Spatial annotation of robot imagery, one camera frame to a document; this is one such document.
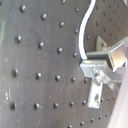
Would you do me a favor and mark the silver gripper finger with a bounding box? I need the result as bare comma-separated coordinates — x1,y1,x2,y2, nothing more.
105,36,128,83

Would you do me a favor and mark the white cable with red band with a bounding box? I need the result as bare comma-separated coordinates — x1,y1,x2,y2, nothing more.
77,0,98,61

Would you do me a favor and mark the left metal cable clip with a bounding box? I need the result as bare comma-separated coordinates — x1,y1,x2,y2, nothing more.
79,35,122,110

